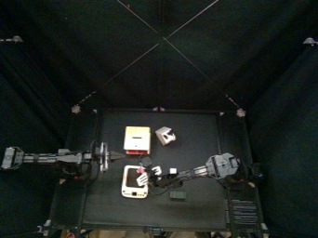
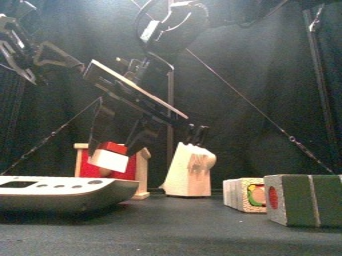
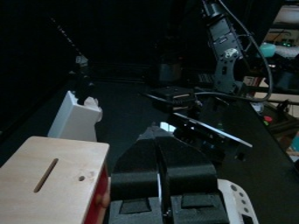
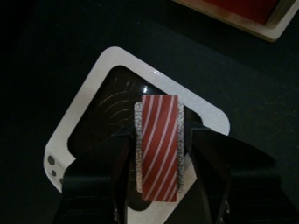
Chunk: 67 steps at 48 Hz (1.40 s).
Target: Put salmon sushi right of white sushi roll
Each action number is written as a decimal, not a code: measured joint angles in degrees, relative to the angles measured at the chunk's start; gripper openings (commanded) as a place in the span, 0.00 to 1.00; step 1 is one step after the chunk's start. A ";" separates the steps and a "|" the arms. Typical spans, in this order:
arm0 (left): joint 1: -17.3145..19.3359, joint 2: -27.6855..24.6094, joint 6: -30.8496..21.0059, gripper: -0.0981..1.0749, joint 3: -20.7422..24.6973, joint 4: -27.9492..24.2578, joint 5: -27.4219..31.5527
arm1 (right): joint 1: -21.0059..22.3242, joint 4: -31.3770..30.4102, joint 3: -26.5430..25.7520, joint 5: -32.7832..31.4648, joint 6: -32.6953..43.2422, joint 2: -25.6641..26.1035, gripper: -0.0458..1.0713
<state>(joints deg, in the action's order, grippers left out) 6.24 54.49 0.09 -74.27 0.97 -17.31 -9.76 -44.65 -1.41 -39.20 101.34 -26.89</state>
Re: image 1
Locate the grey white angular toy block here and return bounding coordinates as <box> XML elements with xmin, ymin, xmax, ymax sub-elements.
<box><xmin>154</xmin><ymin>126</ymin><xmax>178</xmax><ymax>146</ymax></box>

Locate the dark green toy block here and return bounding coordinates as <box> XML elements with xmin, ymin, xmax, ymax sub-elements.
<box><xmin>169</xmin><ymin>191</ymin><xmax>187</xmax><ymax>201</ymax></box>

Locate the white printed label sticker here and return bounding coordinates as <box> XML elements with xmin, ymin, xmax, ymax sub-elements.
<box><xmin>230</xmin><ymin>198</ymin><xmax>260</xmax><ymax>226</ymax></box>

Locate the cream box with red base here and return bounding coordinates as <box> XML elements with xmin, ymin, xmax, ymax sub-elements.
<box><xmin>123</xmin><ymin>126</ymin><xmax>153</xmax><ymax>155</ymax></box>

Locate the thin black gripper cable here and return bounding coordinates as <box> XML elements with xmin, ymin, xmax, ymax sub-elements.
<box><xmin>149</xmin><ymin>184</ymin><xmax>171</xmax><ymax>196</ymax></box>

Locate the white device with orange trim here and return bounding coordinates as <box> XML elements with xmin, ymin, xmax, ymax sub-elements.
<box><xmin>121</xmin><ymin>165</ymin><xmax>150</xmax><ymax>200</ymax></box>

